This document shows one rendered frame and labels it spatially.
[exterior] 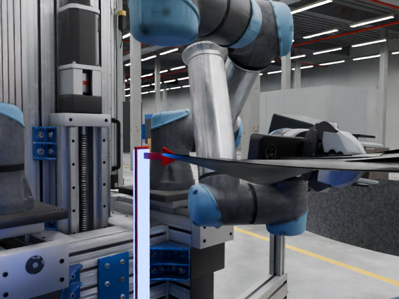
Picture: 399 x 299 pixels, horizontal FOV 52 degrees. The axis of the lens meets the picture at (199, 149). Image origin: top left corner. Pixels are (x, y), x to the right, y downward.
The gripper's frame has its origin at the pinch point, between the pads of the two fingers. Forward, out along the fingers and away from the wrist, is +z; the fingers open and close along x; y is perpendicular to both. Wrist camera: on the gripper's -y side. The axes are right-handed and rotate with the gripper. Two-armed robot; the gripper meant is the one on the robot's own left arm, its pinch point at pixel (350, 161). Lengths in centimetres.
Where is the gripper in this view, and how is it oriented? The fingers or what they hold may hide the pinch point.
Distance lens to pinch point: 49.3
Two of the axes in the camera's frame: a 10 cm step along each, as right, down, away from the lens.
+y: 9.9, 1.1, 1.0
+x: -1.1, 9.9, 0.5
